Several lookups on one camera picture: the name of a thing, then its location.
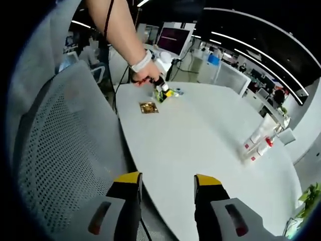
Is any monitor with dark red screen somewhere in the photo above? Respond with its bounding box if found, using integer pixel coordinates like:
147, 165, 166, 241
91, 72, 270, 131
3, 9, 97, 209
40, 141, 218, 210
156, 21, 193, 58

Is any potted green plant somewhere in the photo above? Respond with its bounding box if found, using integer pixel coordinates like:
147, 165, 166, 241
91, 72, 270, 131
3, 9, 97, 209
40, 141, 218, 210
296, 182, 321, 220

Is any person's grey shirt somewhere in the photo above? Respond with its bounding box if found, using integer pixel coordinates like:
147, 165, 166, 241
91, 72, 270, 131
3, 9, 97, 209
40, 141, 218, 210
9, 0, 85, 121

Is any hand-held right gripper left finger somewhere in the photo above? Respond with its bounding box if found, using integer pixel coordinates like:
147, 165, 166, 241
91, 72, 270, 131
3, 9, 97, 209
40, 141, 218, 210
87, 171, 143, 241

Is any small skincare bottle red label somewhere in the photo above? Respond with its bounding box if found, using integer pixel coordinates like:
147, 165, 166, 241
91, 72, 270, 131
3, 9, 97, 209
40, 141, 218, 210
247, 147, 267, 164
242, 135, 259, 154

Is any green packet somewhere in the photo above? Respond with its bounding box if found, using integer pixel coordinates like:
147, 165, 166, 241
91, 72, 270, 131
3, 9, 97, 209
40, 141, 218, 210
152, 87, 185, 101

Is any blue box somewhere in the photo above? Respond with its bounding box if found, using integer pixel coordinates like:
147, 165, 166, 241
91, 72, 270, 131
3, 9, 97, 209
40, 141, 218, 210
207, 53, 222, 64

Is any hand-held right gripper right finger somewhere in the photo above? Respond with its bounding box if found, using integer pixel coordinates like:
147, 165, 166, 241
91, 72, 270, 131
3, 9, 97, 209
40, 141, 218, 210
193, 173, 264, 241

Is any white office chair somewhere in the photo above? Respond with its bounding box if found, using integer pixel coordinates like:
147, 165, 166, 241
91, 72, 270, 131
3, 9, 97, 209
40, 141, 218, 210
89, 62, 106, 84

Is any white skincare tube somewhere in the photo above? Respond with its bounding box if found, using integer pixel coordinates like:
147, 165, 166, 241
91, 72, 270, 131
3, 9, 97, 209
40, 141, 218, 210
251, 113, 278, 143

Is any grey mesh office chair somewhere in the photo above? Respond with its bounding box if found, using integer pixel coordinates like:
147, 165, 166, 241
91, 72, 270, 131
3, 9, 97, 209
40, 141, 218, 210
14, 60, 176, 241

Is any frosted white partition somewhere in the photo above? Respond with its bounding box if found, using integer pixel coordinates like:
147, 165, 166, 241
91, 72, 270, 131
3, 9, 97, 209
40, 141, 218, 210
213, 62, 252, 96

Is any gold foil packet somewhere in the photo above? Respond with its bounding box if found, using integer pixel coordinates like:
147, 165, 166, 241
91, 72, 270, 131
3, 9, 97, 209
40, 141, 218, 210
139, 101, 160, 115

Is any white wristband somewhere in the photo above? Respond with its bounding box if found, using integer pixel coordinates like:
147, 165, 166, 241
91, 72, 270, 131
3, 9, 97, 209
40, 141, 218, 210
128, 49, 153, 74

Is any white low shelf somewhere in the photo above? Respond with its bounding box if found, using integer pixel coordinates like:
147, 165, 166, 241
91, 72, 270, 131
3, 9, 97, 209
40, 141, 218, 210
258, 95, 291, 126

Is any white skincare bottle red collar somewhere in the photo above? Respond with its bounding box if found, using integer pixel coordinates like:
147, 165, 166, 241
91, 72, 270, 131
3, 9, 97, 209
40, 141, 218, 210
258, 130, 283, 157

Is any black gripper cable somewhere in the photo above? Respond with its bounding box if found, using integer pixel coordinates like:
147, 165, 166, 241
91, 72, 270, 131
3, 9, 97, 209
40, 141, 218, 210
103, 0, 131, 116

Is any person's left hand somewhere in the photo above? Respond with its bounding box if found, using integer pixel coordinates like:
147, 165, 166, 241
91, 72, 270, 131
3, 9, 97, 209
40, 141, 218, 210
130, 59, 163, 88

